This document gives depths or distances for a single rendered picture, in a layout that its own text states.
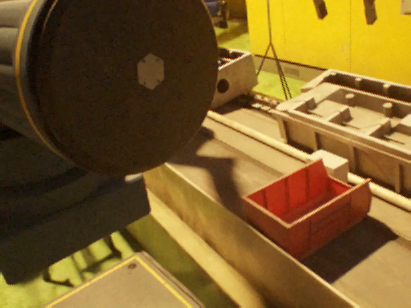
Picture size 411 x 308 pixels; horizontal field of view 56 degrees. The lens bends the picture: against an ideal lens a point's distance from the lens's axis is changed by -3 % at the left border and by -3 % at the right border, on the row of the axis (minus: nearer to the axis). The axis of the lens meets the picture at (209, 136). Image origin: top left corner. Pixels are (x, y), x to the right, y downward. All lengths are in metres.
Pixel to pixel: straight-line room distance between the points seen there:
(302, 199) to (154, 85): 0.99
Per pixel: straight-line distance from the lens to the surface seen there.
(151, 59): 0.35
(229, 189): 1.44
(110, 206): 0.67
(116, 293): 1.73
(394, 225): 1.28
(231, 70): 2.17
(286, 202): 1.24
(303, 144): 1.61
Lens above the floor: 1.52
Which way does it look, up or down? 24 degrees down
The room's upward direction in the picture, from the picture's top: 8 degrees counter-clockwise
